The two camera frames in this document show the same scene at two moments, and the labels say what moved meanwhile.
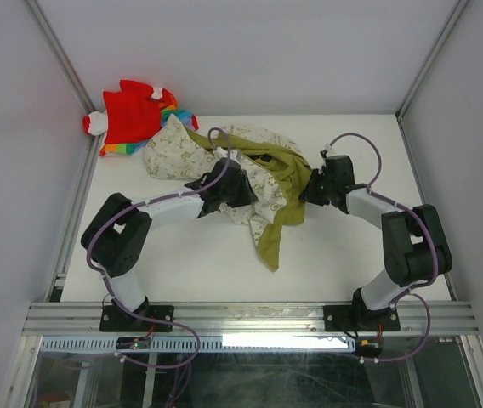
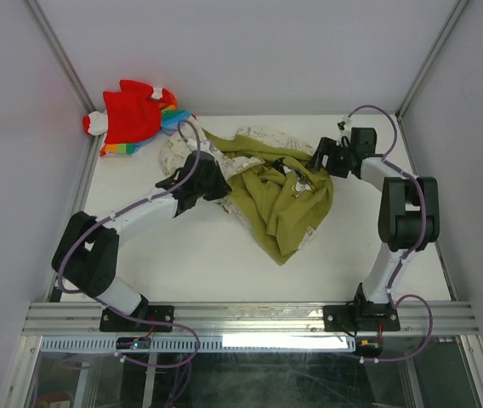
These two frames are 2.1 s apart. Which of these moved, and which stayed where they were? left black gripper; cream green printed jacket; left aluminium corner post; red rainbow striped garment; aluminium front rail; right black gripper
Moved: cream green printed jacket; right black gripper; left black gripper
Stayed: red rainbow striped garment; left aluminium corner post; aluminium front rail
